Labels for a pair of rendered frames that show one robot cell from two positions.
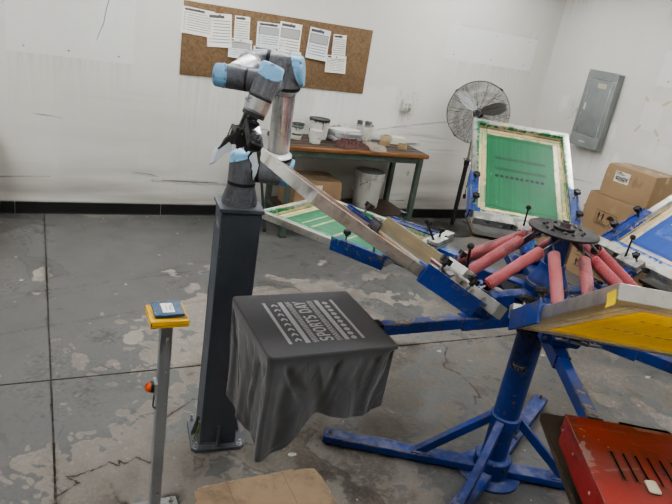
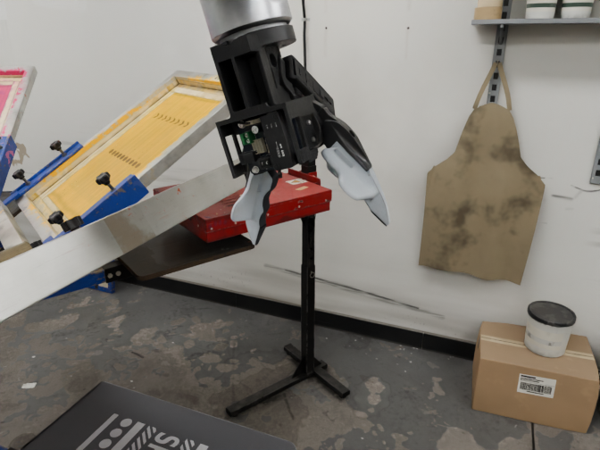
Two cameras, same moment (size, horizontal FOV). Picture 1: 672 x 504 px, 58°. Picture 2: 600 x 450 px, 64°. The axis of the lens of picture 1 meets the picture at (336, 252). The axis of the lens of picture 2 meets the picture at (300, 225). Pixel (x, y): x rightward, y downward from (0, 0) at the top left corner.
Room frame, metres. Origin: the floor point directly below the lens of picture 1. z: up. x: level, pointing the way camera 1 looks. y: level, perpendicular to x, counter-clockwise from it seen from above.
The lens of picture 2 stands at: (2.13, 0.70, 1.68)
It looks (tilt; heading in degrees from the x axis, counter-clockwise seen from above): 21 degrees down; 230
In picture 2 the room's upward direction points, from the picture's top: straight up
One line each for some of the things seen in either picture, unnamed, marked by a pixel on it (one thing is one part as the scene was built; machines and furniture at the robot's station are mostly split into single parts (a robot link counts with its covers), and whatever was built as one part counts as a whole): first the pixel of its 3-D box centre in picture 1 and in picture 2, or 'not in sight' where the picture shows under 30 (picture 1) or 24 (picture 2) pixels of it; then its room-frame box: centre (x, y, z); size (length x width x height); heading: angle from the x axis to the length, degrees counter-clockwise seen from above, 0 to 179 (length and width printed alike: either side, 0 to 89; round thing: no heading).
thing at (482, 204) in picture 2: not in sight; (484, 176); (0.03, -0.45, 1.06); 0.53 x 0.07 x 1.05; 118
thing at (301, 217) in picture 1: (375, 220); not in sight; (2.99, -0.17, 1.05); 1.08 x 0.61 x 0.23; 58
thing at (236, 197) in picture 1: (240, 191); not in sight; (2.44, 0.44, 1.25); 0.15 x 0.15 x 0.10
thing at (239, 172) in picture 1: (245, 165); not in sight; (2.44, 0.43, 1.37); 0.13 x 0.12 x 0.14; 91
